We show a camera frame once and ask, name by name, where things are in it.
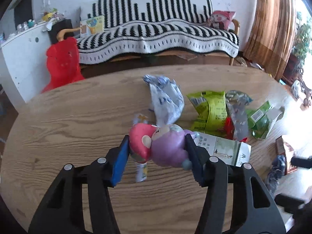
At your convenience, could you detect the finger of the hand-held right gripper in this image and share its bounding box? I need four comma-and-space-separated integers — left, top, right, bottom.
291, 156, 312, 169

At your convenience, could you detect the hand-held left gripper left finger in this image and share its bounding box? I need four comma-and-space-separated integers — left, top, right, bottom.
28, 135, 131, 234

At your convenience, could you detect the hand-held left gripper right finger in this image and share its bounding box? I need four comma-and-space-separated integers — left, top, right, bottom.
184, 135, 287, 234

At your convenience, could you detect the brown box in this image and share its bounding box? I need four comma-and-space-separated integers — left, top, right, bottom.
275, 136, 299, 175

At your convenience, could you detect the pink and purple squishy toy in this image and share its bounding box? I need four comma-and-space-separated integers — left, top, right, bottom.
129, 123, 199, 170

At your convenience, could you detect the white carton box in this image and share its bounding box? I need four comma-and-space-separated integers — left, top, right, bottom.
195, 132, 251, 167

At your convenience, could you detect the blue white plastic bag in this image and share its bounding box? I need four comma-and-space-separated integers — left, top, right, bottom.
143, 75, 185, 127

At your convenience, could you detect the yellow white sachet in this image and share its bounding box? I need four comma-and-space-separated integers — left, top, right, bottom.
133, 113, 149, 183

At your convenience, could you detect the blue wrapper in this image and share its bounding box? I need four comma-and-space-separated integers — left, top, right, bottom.
266, 155, 287, 195

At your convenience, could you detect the red wrapper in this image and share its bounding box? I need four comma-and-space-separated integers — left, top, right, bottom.
219, 117, 248, 143

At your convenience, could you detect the green snack packet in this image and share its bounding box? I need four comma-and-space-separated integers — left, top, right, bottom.
187, 91, 228, 137

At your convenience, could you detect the silver foil packet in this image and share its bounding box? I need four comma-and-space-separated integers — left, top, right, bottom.
225, 90, 254, 142

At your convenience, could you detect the green and white packet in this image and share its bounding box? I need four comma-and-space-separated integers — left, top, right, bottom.
246, 100, 285, 140

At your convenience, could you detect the red cloth on chair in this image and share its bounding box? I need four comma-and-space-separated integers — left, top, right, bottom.
41, 37, 86, 93

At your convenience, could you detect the green potted plant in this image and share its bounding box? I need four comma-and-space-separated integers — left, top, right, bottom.
291, 12, 312, 71

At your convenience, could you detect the black white striped blanket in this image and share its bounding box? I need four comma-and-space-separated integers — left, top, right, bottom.
77, 0, 240, 65

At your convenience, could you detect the pink printed cushion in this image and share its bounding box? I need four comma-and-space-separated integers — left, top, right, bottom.
207, 10, 236, 31

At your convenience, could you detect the brown striped curtain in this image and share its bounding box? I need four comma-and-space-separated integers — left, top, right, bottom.
244, 0, 296, 80

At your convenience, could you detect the picture book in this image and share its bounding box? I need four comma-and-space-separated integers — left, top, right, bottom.
80, 15, 105, 38

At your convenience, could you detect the white cabinet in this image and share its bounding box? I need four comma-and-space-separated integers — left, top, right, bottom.
0, 21, 53, 104

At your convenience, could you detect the wooden sofa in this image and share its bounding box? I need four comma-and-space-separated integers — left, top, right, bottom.
57, 19, 242, 66

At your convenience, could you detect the black box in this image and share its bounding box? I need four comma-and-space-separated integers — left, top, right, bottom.
47, 19, 74, 45

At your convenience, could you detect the pile of clutter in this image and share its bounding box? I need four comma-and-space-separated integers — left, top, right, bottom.
39, 8, 65, 31

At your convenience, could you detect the group of small bottles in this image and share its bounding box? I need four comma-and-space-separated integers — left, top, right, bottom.
16, 19, 37, 33

